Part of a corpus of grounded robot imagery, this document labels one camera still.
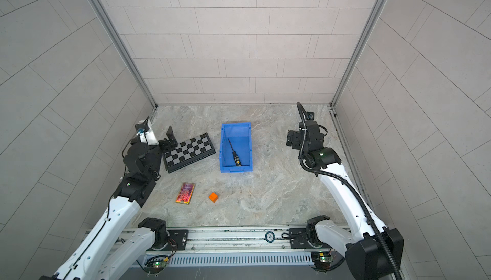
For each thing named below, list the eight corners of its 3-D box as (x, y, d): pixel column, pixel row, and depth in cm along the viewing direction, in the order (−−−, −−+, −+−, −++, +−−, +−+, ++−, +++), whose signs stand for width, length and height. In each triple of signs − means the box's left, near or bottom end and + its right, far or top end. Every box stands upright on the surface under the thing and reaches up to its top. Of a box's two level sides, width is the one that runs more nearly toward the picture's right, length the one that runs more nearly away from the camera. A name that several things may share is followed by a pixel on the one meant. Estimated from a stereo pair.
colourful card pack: (176, 202, 82) (175, 201, 80) (183, 183, 87) (182, 182, 85) (189, 204, 81) (188, 202, 80) (196, 185, 87) (195, 183, 85)
